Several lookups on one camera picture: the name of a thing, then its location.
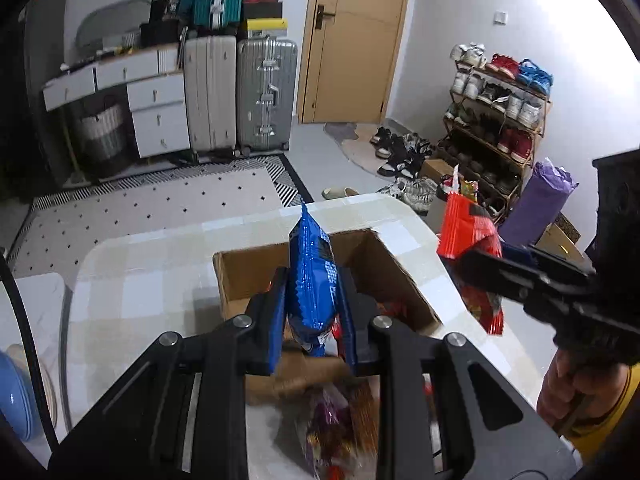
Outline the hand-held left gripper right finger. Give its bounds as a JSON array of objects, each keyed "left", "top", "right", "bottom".
[{"left": 337, "top": 265, "right": 577, "bottom": 480}]

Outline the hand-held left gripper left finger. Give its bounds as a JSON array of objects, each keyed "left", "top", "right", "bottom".
[{"left": 49, "top": 267, "right": 289, "bottom": 480}]

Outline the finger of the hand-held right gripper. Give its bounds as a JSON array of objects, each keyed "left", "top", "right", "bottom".
[
  {"left": 501, "top": 244, "right": 594, "bottom": 274},
  {"left": 456, "top": 248, "right": 597, "bottom": 312}
]

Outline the blue snack packet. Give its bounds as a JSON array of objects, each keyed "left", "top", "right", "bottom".
[{"left": 285, "top": 200, "right": 351, "bottom": 358}]

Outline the brown cardboard box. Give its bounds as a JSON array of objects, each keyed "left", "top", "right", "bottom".
[{"left": 212, "top": 228, "right": 443, "bottom": 406}]

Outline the clear bag of snacks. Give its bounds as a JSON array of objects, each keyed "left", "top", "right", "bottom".
[{"left": 294, "top": 379, "right": 382, "bottom": 480}]

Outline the person's right hand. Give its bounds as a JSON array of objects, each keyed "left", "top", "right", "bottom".
[{"left": 536, "top": 347, "right": 629, "bottom": 436}]

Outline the flat cardboard box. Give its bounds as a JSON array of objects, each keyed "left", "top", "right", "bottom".
[{"left": 534, "top": 214, "right": 592, "bottom": 262}]

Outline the purple yoga mat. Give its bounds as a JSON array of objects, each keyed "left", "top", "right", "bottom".
[{"left": 497, "top": 157, "right": 579, "bottom": 249}]

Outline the small cardboard box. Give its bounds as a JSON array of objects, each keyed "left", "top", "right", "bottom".
[{"left": 420, "top": 159, "right": 454, "bottom": 186}]

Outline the beige slipper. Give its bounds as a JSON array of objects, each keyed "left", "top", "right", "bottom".
[{"left": 321, "top": 186, "right": 361, "bottom": 202}]

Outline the checked tablecloth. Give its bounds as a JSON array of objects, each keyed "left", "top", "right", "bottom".
[{"left": 65, "top": 192, "right": 576, "bottom": 480}]

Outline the wooden shoe rack with shoes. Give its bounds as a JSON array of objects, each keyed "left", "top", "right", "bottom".
[{"left": 442, "top": 42, "right": 555, "bottom": 211}]

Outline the pile of dark sneakers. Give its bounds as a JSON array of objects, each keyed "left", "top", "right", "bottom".
[{"left": 369, "top": 126, "right": 438, "bottom": 211}]

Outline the patterned floor rug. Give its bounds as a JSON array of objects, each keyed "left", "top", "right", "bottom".
[{"left": 9, "top": 152, "right": 314, "bottom": 277}]

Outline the beige door mat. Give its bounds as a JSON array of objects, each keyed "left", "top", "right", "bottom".
[{"left": 323, "top": 121, "right": 397, "bottom": 179}]

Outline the silver suitcase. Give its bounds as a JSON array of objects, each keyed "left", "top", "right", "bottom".
[{"left": 236, "top": 36, "right": 300, "bottom": 154}]

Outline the beige suitcase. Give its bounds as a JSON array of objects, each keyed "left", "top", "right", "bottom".
[{"left": 183, "top": 35, "right": 239, "bottom": 159}]

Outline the white desk with drawers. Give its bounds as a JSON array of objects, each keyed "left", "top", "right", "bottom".
[{"left": 42, "top": 42, "right": 191, "bottom": 159}]

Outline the beige plate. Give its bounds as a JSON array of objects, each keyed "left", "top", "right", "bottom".
[{"left": 6, "top": 343, "right": 59, "bottom": 427}]

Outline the woven laundry basket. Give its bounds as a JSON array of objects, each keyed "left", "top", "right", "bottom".
[{"left": 75, "top": 104, "right": 129, "bottom": 164}]

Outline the wooden door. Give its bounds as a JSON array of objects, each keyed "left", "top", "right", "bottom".
[{"left": 296, "top": 0, "right": 414, "bottom": 125}]

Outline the blue bowl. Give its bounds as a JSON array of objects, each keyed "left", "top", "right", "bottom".
[{"left": 0, "top": 350, "right": 44, "bottom": 442}]

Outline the yellow shoe box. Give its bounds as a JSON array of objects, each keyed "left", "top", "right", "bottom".
[{"left": 240, "top": 18, "right": 290, "bottom": 39}]

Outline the black bag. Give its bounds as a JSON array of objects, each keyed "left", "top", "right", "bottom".
[{"left": 140, "top": 0, "right": 189, "bottom": 47}]

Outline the black cable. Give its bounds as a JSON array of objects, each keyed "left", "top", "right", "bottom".
[{"left": 0, "top": 254, "right": 62, "bottom": 457}]

